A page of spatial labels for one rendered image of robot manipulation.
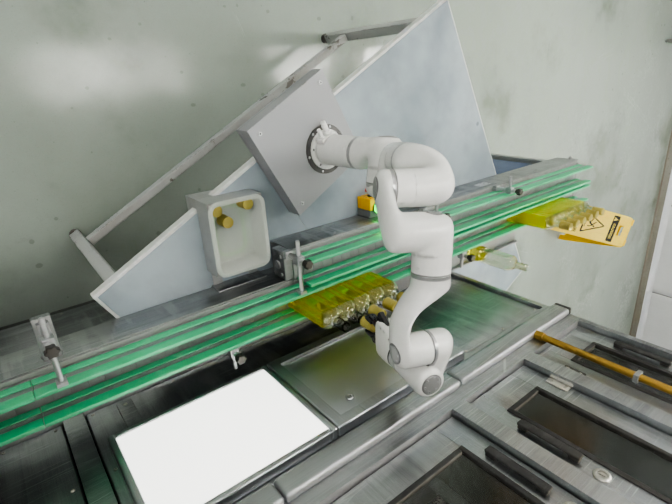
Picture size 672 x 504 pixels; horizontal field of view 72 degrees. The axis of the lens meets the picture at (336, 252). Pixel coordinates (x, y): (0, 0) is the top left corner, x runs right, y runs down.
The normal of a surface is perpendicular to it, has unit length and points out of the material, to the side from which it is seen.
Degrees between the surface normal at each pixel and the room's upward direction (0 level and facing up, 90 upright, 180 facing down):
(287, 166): 3
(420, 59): 0
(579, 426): 90
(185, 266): 0
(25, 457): 90
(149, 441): 90
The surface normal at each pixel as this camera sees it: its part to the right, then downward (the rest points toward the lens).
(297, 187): 0.65, 0.24
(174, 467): -0.06, -0.93
